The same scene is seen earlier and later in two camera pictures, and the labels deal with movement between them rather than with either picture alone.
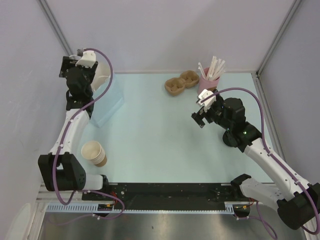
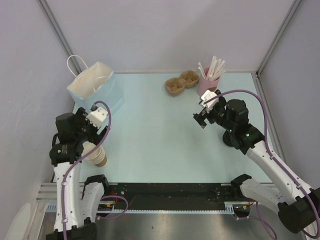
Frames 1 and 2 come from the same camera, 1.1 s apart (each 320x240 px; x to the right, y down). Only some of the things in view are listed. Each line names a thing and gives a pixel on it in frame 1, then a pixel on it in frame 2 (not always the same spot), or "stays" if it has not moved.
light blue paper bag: [111, 102] stays
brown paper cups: [93, 152] stays
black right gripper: [201, 114] stays
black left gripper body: [88, 73] -> [85, 131]
